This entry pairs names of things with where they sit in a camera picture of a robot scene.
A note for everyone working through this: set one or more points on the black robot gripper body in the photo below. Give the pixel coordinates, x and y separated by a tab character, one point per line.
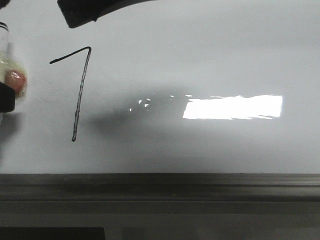
113	5

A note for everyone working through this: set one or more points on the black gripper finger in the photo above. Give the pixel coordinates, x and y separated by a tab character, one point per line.
78	12
7	98

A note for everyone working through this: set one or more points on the red magnet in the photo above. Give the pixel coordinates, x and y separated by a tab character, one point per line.
13	74

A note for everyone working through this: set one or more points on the black and white whiteboard marker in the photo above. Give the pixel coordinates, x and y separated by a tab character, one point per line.
4	34

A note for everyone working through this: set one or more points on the grey aluminium whiteboard frame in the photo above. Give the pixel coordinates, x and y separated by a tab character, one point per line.
163	206

